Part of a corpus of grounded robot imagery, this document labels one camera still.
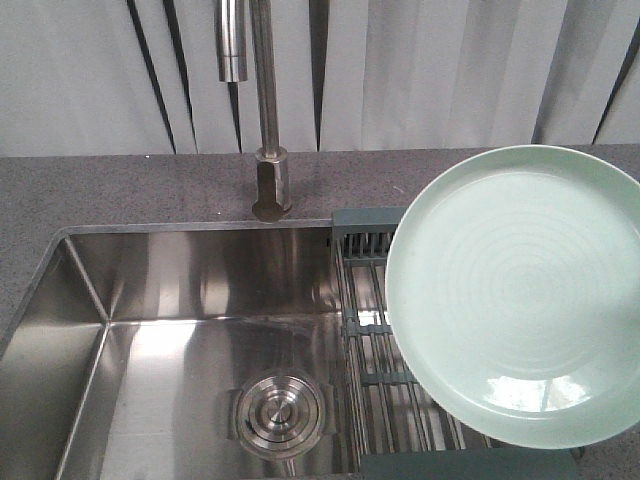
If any light green round plate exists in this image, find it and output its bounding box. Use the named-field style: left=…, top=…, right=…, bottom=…
left=385, top=145, right=639, bottom=449

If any teal metal dish rack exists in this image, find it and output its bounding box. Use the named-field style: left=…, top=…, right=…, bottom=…
left=330, top=207, right=584, bottom=479

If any stainless steel faucet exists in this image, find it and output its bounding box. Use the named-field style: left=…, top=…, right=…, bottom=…
left=213, top=1, right=292, bottom=223

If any stainless steel sink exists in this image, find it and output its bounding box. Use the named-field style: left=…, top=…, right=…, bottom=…
left=1, top=220, right=365, bottom=479

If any round steel drain cover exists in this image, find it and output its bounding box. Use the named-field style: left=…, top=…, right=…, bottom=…
left=227, top=368, right=334, bottom=461

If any white pleated curtain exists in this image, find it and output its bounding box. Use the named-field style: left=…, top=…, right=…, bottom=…
left=1, top=1, right=639, bottom=157

